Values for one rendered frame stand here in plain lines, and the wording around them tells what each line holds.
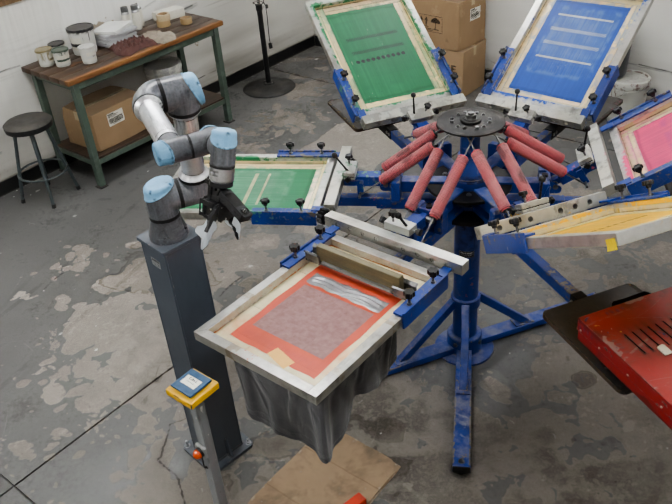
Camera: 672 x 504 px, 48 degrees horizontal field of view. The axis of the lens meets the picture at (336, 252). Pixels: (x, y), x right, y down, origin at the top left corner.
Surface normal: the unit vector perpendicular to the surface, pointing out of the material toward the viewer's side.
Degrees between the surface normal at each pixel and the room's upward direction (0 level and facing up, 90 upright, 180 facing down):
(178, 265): 90
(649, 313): 0
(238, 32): 90
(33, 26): 90
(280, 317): 0
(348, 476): 1
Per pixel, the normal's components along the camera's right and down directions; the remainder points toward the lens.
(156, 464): -0.07, -0.83
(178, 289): 0.70, 0.36
